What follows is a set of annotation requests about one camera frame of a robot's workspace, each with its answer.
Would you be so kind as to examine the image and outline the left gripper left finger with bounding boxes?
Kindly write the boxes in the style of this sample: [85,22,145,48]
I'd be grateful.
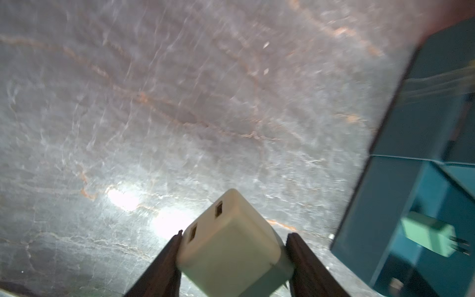
[124,230,183,297]

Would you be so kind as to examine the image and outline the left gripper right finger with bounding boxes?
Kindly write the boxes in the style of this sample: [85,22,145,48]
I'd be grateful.
[286,233,349,297]

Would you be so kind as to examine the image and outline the green plug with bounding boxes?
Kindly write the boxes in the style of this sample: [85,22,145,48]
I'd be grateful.
[176,189,294,297]
[401,212,471,257]

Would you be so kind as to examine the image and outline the teal drawer cabinet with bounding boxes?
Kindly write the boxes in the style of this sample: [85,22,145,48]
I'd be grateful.
[331,18,475,297]

